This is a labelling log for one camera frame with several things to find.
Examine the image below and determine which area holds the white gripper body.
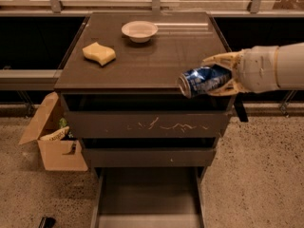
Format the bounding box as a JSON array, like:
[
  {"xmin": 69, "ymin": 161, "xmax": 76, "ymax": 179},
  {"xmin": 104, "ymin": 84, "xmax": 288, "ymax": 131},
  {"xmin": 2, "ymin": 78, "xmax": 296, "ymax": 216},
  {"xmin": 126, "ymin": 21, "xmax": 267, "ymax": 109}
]
[{"xmin": 237, "ymin": 46, "xmax": 279, "ymax": 93}]

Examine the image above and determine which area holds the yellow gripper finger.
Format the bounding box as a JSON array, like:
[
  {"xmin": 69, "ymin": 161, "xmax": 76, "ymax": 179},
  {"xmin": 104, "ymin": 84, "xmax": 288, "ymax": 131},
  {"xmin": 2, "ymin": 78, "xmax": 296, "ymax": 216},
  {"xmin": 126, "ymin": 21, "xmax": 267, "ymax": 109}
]
[
  {"xmin": 207, "ymin": 76, "xmax": 248, "ymax": 96},
  {"xmin": 201, "ymin": 51, "xmax": 241, "ymax": 71}
]

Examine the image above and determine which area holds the blue pepsi can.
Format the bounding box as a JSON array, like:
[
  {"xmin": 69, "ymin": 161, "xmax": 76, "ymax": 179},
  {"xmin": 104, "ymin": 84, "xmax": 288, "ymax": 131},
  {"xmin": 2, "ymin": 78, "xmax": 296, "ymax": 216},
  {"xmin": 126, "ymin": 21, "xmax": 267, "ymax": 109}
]
[{"xmin": 178, "ymin": 65, "xmax": 232, "ymax": 98}]

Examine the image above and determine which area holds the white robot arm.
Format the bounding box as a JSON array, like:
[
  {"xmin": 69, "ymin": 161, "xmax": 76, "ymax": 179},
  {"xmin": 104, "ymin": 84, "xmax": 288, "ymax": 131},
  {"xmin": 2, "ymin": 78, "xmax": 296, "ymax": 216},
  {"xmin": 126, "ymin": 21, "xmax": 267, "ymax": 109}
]
[{"xmin": 202, "ymin": 43, "xmax": 304, "ymax": 96}]

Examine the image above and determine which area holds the dark grey drawer cabinet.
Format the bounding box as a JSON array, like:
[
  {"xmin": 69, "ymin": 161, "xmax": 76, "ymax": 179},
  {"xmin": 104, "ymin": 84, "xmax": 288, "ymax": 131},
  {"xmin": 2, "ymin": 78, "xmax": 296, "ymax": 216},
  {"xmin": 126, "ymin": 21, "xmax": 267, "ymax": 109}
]
[{"xmin": 53, "ymin": 11, "xmax": 250, "ymax": 228}]

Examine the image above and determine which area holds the middle grey drawer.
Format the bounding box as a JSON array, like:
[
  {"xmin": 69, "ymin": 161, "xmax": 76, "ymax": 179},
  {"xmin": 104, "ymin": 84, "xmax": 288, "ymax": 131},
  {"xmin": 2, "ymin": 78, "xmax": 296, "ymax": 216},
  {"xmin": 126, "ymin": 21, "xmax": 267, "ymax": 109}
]
[{"xmin": 81, "ymin": 138, "xmax": 216, "ymax": 167}]

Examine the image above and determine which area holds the top grey drawer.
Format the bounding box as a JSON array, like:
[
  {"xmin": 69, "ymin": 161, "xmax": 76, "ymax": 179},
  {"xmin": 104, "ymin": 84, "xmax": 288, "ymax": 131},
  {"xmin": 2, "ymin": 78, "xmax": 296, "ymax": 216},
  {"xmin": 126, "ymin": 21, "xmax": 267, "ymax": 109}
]
[{"xmin": 61, "ymin": 92, "xmax": 234, "ymax": 139}]

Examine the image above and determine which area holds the open bottom grey drawer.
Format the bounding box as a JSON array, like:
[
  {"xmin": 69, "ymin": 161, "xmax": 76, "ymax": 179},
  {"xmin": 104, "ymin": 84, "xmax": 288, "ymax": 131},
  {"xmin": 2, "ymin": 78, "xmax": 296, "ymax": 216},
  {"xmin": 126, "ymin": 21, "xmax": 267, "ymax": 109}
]
[{"xmin": 90, "ymin": 167, "xmax": 205, "ymax": 228}]

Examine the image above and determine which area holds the white ceramic bowl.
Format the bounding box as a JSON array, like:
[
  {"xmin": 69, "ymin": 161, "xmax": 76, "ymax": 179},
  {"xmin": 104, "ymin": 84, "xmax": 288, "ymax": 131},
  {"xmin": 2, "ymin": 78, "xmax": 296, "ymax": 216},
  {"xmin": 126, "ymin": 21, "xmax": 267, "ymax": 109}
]
[{"xmin": 122, "ymin": 21, "xmax": 159, "ymax": 43}]

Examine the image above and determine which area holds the yellow sponge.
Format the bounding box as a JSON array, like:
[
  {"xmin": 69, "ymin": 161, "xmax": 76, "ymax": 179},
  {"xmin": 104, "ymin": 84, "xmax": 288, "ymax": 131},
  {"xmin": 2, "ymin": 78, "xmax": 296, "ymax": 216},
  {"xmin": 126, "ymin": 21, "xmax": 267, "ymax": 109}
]
[{"xmin": 83, "ymin": 42, "xmax": 116, "ymax": 67}]

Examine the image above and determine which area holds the open cardboard box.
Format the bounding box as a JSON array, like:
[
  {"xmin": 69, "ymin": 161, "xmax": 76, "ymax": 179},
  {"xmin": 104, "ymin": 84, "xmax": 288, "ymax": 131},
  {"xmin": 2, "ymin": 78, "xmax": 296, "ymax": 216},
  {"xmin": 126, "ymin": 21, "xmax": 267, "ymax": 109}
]
[{"xmin": 19, "ymin": 92, "xmax": 88, "ymax": 171}]

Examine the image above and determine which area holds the black object on floor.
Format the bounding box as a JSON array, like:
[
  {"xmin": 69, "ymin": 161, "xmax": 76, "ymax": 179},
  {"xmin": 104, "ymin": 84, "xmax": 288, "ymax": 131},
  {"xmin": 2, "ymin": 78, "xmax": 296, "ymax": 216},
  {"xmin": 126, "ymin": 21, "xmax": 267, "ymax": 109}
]
[{"xmin": 38, "ymin": 217, "xmax": 56, "ymax": 228}]

